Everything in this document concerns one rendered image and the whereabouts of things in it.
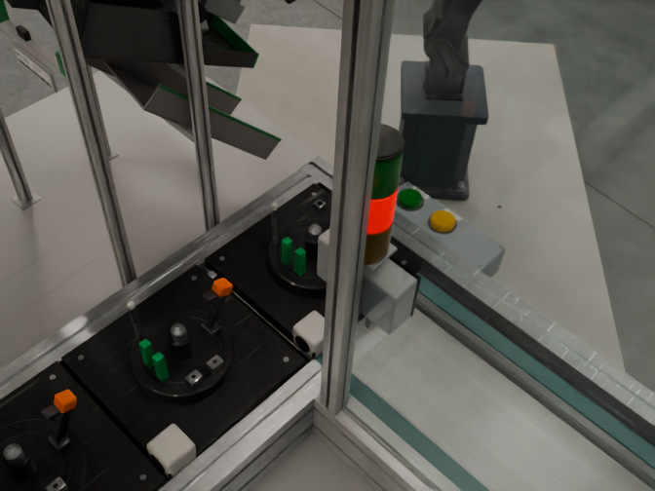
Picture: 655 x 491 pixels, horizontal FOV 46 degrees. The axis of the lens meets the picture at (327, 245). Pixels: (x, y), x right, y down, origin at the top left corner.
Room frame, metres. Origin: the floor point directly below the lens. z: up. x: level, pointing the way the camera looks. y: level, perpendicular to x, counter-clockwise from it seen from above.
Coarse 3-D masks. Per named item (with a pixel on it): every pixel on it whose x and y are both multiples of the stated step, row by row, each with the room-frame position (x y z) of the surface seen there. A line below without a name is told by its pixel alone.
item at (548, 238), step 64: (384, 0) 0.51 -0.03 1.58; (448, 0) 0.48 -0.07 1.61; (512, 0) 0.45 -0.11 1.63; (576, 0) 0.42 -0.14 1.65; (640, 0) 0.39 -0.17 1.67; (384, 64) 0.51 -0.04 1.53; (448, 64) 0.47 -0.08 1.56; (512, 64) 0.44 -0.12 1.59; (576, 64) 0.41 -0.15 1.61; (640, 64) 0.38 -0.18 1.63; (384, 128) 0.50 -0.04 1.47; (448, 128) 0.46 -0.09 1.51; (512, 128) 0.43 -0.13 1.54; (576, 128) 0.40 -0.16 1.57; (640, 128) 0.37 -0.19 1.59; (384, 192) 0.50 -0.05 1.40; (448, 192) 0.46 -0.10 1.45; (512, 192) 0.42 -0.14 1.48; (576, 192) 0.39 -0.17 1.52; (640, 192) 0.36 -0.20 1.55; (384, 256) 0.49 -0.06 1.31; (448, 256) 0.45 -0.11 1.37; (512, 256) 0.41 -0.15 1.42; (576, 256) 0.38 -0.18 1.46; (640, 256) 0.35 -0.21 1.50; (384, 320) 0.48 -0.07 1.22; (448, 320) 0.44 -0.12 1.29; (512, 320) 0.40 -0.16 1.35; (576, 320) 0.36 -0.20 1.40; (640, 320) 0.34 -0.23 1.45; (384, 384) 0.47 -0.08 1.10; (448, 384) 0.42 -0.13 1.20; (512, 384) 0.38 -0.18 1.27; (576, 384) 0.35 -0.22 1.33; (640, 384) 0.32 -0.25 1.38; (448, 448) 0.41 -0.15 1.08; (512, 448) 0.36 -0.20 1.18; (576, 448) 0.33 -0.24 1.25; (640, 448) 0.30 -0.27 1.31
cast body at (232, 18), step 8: (208, 0) 0.98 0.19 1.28; (216, 0) 0.98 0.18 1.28; (224, 0) 0.99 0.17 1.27; (232, 0) 1.00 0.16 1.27; (240, 0) 1.00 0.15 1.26; (208, 8) 0.97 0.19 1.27; (216, 8) 0.98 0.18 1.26; (224, 8) 0.99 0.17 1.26; (232, 8) 1.00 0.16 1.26; (240, 8) 1.00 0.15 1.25; (224, 16) 0.99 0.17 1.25; (232, 16) 1.00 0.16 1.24
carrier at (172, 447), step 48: (192, 288) 0.70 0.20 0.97; (96, 336) 0.60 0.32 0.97; (144, 336) 0.59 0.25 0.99; (192, 336) 0.60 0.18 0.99; (240, 336) 0.62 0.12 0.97; (96, 384) 0.53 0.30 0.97; (144, 384) 0.52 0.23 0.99; (192, 384) 0.52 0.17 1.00; (240, 384) 0.54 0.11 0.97; (144, 432) 0.46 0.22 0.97; (192, 432) 0.47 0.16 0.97
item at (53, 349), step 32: (288, 192) 0.92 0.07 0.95; (224, 224) 0.84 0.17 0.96; (192, 256) 0.77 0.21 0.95; (128, 288) 0.70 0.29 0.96; (160, 288) 0.70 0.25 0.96; (96, 320) 0.64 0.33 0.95; (32, 352) 0.58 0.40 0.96; (64, 352) 0.58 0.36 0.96; (0, 384) 0.53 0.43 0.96; (288, 384) 0.55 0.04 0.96; (320, 384) 0.55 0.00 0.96; (256, 416) 0.50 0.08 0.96; (288, 416) 0.50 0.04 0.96; (224, 448) 0.45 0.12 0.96; (256, 448) 0.45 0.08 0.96; (288, 448) 0.49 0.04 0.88; (192, 480) 0.41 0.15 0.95; (224, 480) 0.41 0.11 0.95; (256, 480) 0.45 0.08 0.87
